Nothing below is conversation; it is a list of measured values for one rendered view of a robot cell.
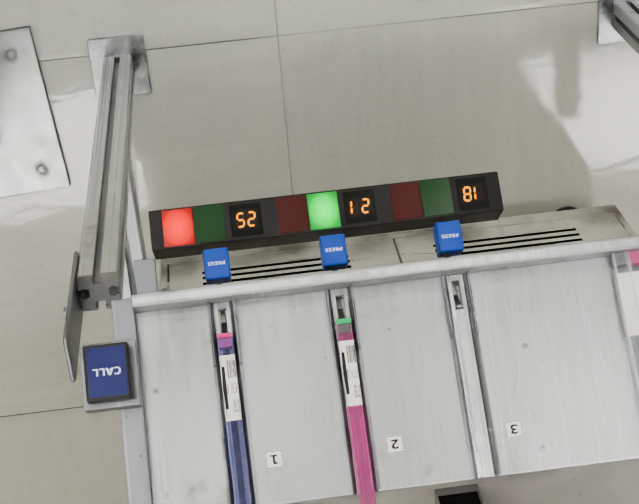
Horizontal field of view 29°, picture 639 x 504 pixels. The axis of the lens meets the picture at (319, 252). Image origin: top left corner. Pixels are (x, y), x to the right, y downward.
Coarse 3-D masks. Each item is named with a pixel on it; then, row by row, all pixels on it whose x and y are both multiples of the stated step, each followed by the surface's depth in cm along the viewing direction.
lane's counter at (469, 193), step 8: (456, 184) 121; (464, 184) 121; (472, 184) 121; (480, 184) 121; (464, 192) 121; (472, 192) 121; (480, 192) 121; (464, 200) 121; (472, 200) 121; (480, 200) 121; (488, 200) 121; (464, 208) 121; (472, 208) 121; (480, 208) 121
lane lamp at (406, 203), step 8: (400, 184) 121; (408, 184) 121; (416, 184) 121; (392, 192) 121; (400, 192) 121; (408, 192) 121; (416, 192) 121; (392, 200) 121; (400, 200) 121; (408, 200) 121; (416, 200) 121; (392, 208) 120; (400, 208) 120; (408, 208) 121; (416, 208) 121; (400, 216) 120; (408, 216) 120; (416, 216) 120
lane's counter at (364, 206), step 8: (344, 192) 121; (352, 192) 121; (360, 192) 121; (368, 192) 121; (344, 200) 121; (352, 200) 121; (360, 200) 121; (368, 200) 121; (344, 208) 120; (352, 208) 120; (360, 208) 120; (368, 208) 120; (352, 216) 120; (360, 216) 120; (368, 216) 120; (376, 216) 120
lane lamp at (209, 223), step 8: (200, 208) 120; (208, 208) 120; (216, 208) 120; (200, 216) 120; (208, 216) 120; (216, 216) 120; (200, 224) 120; (208, 224) 120; (216, 224) 120; (224, 224) 120; (200, 232) 119; (208, 232) 119; (216, 232) 119; (224, 232) 119; (200, 240) 119; (208, 240) 119; (216, 240) 119
